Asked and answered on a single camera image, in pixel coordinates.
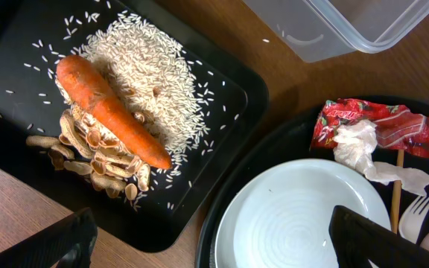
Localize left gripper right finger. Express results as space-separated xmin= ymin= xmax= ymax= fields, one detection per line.
xmin=328 ymin=205 xmax=429 ymax=268

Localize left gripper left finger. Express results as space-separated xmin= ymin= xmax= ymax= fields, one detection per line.
xmin=0 ymin=208 xmax=98 ymax=268

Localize white plastic fork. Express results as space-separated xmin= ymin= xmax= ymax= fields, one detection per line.
xmin=398 ymin=196 xmax=429 ymax=243

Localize wooden chopstick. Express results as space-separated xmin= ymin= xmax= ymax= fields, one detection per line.
xmin=390 ymin=150 xmax=404 ymax=234

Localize grey dinner plate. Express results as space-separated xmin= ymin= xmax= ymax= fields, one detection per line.
xmin=214 ymin=159 xmax=391 ymax=268

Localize red snack wrapper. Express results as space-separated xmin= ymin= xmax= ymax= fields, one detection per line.
xmin=311 ymin=98 xmax=429 ymax=159

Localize orange carrot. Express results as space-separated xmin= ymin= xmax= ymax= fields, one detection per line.
xmin=56 ymin=55 xmax=172 ymax=170

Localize rice and peanut leftovers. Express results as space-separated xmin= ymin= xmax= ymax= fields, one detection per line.
xmin=25 ymin=14 xmax=209 ymax=202

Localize white crumpled tissue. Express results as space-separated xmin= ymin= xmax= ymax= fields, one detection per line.
xmin=333 ymin=120 xmax=429 ymax=196

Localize black rectangular tray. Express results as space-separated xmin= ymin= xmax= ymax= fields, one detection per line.
xmin=0 ymin=1 xmax=269 ymax=252

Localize clear plastic bin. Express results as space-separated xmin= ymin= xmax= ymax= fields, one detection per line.
xmin=244 ymin=0 xmax=429 ymax=63

